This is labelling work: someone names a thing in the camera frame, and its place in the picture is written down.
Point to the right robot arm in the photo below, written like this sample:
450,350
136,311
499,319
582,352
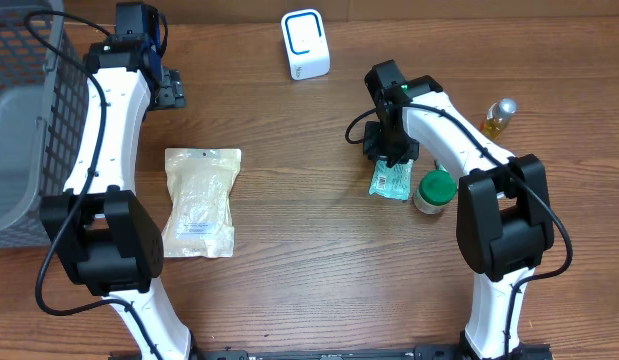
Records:
504,222

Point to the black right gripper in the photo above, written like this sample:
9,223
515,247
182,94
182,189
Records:
373,148

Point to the yellow oil bottle silver cap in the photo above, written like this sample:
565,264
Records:
498,118

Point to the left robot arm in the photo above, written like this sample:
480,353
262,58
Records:
101,233

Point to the dark grey plastic mesh basket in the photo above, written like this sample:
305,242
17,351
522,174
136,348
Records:
43,106

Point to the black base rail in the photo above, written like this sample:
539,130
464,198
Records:
339,355

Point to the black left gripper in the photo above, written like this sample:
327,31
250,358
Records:
173,94

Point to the white orange snack packet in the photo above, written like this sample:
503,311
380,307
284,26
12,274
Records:
199,183

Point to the green lid white jar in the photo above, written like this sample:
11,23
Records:
435,190

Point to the teal tissue pack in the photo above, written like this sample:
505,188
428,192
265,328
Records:
392,182

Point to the white barcode scanner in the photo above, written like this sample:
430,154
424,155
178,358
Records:
306,44

